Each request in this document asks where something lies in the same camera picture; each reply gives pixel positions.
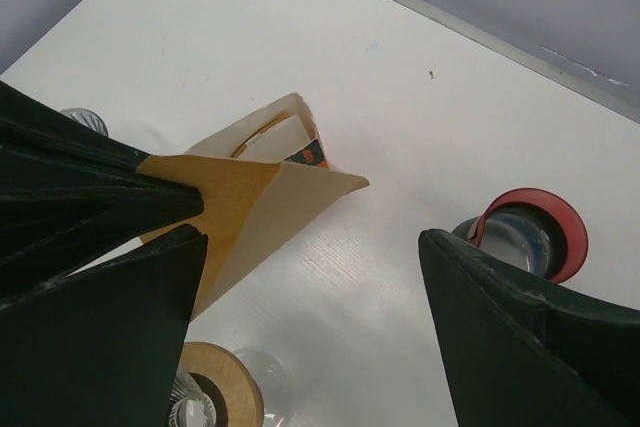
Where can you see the grey swirled glass dripper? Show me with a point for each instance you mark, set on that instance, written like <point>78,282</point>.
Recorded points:
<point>88,119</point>

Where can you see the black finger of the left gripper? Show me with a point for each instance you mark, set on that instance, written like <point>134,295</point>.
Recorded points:
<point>43,150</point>
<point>50,230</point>

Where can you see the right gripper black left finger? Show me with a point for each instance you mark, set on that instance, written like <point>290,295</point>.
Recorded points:
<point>101,348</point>

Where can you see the orange coffee filter box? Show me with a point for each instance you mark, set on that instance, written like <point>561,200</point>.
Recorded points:
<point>284,130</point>

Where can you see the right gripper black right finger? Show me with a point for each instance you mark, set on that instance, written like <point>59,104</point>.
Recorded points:
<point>519,350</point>

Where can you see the clear ribbed glass dripper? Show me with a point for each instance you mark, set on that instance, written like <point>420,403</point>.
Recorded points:
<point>189,406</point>

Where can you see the clear glass carafe wooden collar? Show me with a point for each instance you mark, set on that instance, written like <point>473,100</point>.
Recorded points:
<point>274,383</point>

